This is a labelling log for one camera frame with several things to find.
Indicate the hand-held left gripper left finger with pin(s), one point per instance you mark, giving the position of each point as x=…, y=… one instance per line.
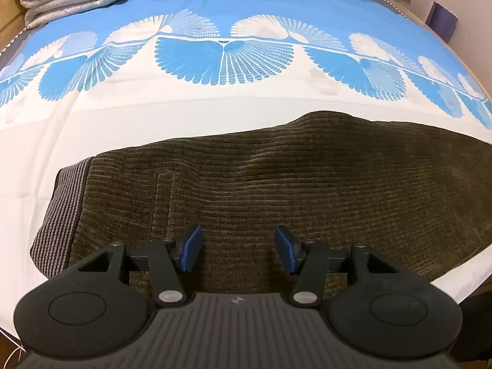
x=192, y=248

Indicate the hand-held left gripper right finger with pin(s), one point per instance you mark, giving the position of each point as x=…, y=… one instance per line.
x=283, y=248

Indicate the blue white printed bedsheet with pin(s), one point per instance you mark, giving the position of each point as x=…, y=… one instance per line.
x=192, y=107

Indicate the purple box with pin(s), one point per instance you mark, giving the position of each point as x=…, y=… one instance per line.
x=442, y=21

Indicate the wooden headboard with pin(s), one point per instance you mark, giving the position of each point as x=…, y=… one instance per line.
x=9, y=11

